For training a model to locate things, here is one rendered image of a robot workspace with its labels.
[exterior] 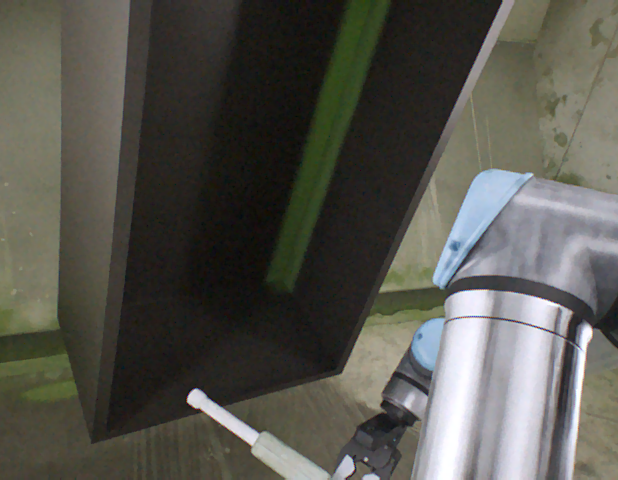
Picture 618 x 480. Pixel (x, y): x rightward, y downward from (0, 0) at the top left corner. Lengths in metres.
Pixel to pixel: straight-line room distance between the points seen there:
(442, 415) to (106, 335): 0.74
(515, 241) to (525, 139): 2.62
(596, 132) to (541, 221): 2.48
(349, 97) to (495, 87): 1.72
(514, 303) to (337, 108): 1.02
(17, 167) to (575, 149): 2.27
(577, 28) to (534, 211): 2.63
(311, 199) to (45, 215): 0.95
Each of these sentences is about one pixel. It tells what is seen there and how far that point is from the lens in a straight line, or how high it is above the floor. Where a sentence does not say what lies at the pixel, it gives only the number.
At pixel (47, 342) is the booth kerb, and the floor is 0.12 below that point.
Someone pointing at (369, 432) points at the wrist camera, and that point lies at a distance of 1.11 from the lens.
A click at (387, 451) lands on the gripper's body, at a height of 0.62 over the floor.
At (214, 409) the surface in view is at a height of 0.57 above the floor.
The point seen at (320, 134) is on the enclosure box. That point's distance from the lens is 1.47.
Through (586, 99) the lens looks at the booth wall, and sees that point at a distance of 3.05.
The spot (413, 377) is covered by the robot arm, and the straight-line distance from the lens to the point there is 1.19.
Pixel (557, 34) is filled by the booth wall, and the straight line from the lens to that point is 3.21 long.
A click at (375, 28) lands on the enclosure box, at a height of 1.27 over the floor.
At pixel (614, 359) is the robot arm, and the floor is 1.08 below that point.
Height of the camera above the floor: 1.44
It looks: 27 degrees down
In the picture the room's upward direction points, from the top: 11 degrees clockwise
